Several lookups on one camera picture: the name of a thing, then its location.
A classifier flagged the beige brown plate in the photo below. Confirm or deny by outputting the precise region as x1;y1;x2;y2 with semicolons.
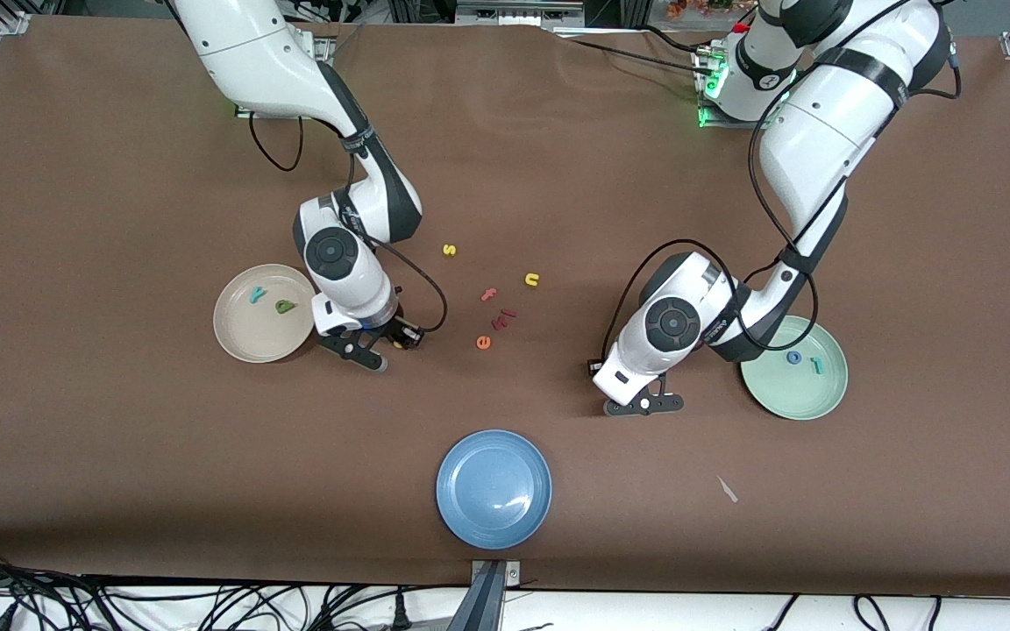
213;264;317;364

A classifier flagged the blue plate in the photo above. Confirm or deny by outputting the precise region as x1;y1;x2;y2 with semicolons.
436;429;552;550

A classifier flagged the light green plate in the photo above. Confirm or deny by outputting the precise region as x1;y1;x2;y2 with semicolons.
740;315;849;421

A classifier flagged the brown table cover sheet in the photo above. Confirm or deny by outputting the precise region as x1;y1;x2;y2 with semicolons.
0;16;1010;597

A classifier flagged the grey control box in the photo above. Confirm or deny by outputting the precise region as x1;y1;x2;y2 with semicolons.
457;0;585;25

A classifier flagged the orange flower decoration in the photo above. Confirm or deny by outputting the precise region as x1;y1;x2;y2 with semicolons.
667;0;734;20

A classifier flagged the long black arm cable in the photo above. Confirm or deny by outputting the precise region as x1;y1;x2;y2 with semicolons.
249;114;304;174

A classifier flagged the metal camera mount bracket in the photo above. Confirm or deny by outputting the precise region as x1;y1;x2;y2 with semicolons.
448;559;522;631

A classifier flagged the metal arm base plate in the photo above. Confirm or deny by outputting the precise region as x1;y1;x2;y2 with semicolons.
698;48;765;131
233;35;335;117

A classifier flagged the black base cable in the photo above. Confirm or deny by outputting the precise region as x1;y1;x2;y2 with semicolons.
553;37;716;78
637;24;716;59

